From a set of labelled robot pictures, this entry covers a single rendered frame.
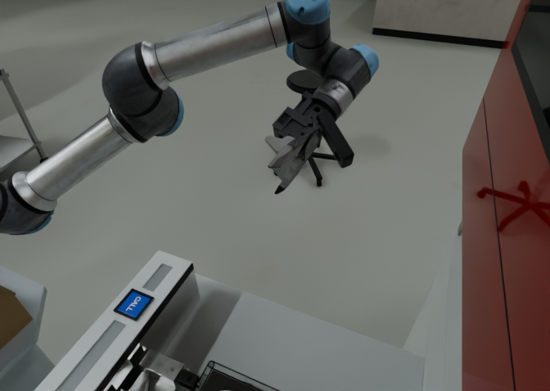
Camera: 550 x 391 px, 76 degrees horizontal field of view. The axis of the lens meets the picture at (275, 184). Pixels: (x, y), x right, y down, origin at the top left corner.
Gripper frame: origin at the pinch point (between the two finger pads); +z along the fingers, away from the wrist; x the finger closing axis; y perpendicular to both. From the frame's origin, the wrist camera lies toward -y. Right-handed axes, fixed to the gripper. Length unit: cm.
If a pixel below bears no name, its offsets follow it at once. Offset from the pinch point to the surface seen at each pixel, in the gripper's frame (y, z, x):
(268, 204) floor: 42, -25, -165
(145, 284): 11.8, 31.6, -11.6
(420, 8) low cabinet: 95, -420, -345
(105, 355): 5.5, 43.0, -3.0
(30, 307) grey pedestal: 35, 56, -22
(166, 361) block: -2.9, 38.6, -8.9
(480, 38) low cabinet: 3, -433, -359
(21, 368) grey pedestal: 29, 69, -28
